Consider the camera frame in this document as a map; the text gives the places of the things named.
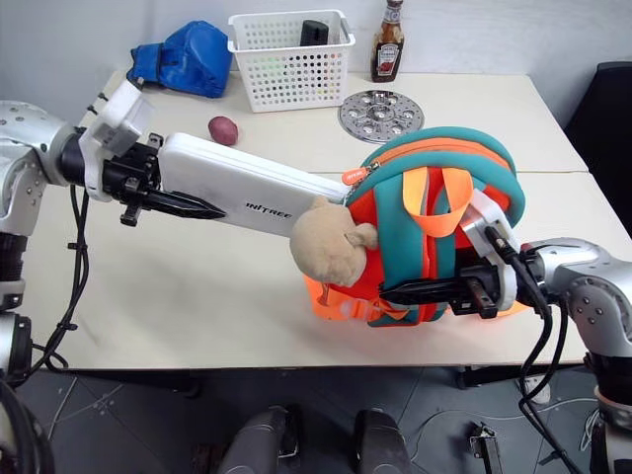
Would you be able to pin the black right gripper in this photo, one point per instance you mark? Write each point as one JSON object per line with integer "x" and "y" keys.
{"x": 474, "y": 291}

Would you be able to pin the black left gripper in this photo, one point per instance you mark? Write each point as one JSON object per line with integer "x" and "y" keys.
{"x": 129, "y": 170}

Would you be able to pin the long white box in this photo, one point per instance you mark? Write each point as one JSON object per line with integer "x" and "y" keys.
{"x": 237, "y": 180}

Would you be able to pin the orange and teal backpack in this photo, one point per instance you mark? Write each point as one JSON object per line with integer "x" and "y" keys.
{"x": 434, "y": 163}

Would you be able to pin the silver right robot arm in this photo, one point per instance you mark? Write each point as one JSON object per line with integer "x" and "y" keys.
{"x": 587, "y": 286}

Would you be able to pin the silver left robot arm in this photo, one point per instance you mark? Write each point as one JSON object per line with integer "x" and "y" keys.
{"x": 20, "y": 148}

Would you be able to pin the reddish purple potato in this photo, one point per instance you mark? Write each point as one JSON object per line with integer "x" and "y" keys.
{"x": 223, "y": 130}

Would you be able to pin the beige plush toy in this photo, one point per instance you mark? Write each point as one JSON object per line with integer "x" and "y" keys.
{"x": 326, "y": 247}

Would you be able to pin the blue cloth bag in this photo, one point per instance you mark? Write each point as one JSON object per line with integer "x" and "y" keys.
{"x": 190, "y": 56}

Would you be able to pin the white floor plug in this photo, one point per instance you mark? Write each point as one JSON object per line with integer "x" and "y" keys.
{"x": 537, "y": 389}

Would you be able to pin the white perforated plastic basket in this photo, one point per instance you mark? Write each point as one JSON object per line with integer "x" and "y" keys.
{"x": 291, "y": 74}

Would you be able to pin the dark rounded shape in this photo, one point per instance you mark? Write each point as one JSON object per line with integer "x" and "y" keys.
{"x": 380, "y": 444}
{"x": 257, "y": 444}

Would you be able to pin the small black floor stand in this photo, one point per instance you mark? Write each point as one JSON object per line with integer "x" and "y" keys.
{"x": 484, "y": 444}

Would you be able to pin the round metal steamer plate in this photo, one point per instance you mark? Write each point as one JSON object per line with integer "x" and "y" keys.
{"x": 381, "y": 116}

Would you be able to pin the black object in basket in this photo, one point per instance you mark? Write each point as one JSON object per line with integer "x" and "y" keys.
{"x": 314, "y": 33}

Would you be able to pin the brown sauce bottle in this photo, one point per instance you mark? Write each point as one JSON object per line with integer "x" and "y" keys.
{"x": 387, "y": 49}

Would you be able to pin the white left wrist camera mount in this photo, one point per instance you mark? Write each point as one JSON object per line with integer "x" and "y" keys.
{"x": 121, "y": 116}

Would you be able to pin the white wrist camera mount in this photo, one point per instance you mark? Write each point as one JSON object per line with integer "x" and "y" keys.
{"x": 489, "y": 217}
{"x": 121, "y": 116}

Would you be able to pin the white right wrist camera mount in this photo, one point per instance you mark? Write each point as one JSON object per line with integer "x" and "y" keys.
{"x": 489, "y": 217}

